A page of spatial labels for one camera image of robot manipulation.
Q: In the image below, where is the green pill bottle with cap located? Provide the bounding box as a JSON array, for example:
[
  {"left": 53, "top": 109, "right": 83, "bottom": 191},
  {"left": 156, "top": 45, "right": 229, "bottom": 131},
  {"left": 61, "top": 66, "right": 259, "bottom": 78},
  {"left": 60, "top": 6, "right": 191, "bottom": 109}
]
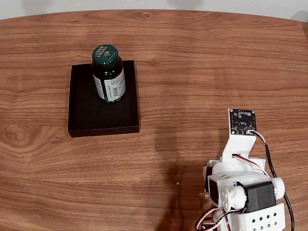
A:
[{"left": 91, "top": 44, "right": 127, "bottom": 104}]

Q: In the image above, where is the black shallow cardboard box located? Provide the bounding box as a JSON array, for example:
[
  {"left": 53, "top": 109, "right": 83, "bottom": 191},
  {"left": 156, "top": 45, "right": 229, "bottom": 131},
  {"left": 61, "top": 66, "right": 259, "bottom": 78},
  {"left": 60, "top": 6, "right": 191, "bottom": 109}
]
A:
[{"left": 67, "top": 60, "right": 141, "bottom": 138}]

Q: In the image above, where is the red white black servo cable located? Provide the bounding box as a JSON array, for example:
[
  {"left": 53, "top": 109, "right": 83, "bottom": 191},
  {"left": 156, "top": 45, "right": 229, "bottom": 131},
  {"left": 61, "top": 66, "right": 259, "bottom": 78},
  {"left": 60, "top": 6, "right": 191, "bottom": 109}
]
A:
[
  {"left": 193, "top": 206, "right": 228, "bottom": 231},
  {"left": 232, "top": 154, "right": 264, "bottom": 173}
]

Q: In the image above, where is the black camera circuit board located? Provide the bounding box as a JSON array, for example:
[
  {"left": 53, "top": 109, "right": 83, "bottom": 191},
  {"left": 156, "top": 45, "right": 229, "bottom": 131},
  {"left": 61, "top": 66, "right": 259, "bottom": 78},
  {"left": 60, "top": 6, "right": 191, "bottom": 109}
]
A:
[{"left": 228, "top": 108, "right": 257, "bottom": 136}]

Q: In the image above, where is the black camera cable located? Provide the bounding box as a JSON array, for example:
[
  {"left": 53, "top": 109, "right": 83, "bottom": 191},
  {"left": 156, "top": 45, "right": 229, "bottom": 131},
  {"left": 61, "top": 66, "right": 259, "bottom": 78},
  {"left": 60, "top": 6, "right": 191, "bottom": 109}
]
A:
[{"left": 249, "top": 129, "right": 295, "bottom": 231}]

